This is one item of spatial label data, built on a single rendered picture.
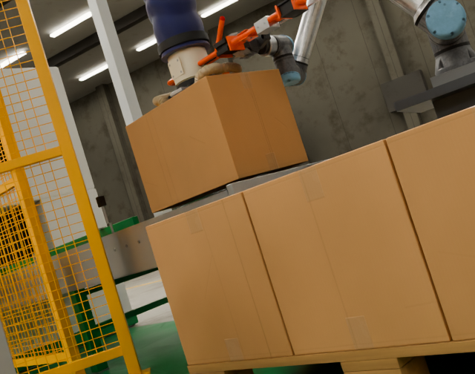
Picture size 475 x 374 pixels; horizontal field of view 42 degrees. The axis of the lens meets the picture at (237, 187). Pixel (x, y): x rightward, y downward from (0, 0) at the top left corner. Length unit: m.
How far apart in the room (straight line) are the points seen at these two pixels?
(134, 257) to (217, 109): 0.73
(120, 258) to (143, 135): 0.53
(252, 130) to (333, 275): 1.14
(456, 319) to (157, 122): 1.66
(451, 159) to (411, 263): 0.22
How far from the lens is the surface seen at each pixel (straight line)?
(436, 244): 1.21
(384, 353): 1.34
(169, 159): 2.56
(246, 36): 2.44
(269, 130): 2.44
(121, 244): 2.66
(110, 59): 5.80
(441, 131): 1.16
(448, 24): 2.62
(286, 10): 2.31
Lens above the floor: 0.48
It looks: 3 degrees up
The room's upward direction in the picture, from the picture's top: 18 degrees counter-clockwise
